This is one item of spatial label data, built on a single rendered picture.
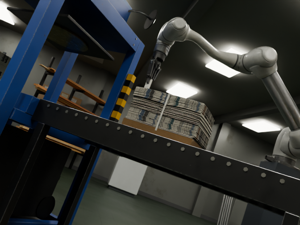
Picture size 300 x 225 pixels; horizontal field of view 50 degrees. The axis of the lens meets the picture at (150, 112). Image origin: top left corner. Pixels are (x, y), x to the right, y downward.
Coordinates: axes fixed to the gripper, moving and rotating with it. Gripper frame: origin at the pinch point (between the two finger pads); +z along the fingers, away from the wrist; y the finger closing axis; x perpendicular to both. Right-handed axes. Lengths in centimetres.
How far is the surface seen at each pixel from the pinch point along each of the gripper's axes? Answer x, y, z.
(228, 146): 186, 977, -150
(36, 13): 43, -58, -6
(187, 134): -43, -23, 27
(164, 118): -29.5, -23.6, 22.4
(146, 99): -17.3, -25.0, 16.1
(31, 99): 37, -43, 36
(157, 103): -23.8, -24.6, 16.6
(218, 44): 112, 371, -223
